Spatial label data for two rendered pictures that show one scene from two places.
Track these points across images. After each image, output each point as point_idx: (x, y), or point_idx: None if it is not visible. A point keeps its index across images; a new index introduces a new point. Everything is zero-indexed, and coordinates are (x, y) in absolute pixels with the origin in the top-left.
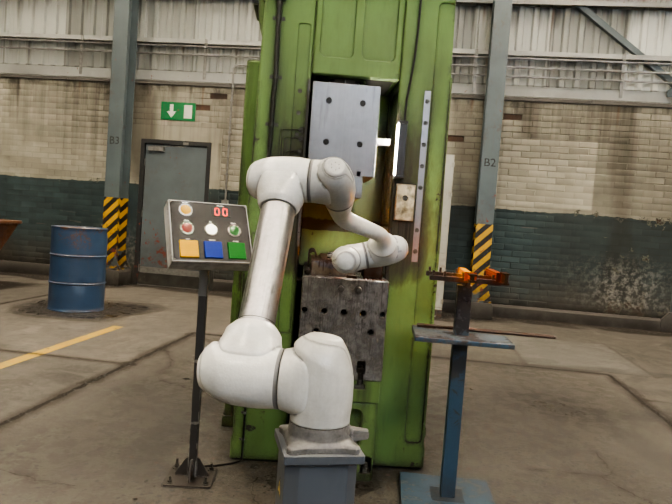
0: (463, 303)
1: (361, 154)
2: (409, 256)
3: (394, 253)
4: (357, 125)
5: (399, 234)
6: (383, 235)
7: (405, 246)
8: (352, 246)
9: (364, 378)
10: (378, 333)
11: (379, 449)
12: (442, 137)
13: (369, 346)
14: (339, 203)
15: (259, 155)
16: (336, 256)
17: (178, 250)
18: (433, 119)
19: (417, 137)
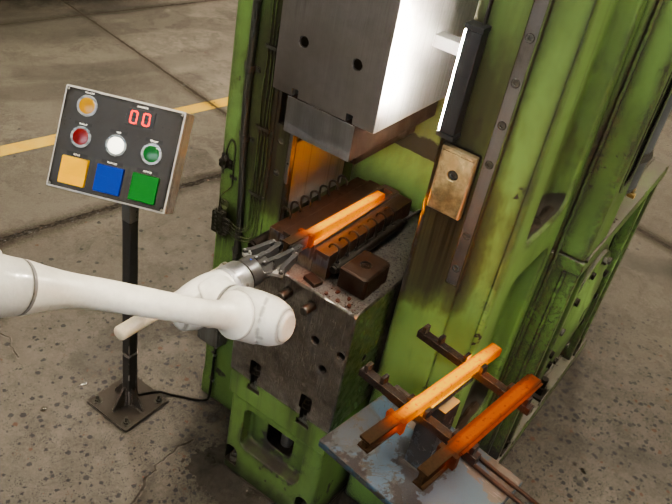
0: (425, 428)
1: (357, 84)
2: (444, 272)
3: (247, 339)
4: (358, 26)
5: (435, 230)
6: (195, 322)
7: (272, 333)
8: (201, 291)
9: (308, 418)
10: (332, 376)
11: (356, 484)
12: (560, 79)
13: (318, 385)
14: None
15: (244, 18)
16: None
17: (58, 170)
18: (550, 33)
19: (505, 64)
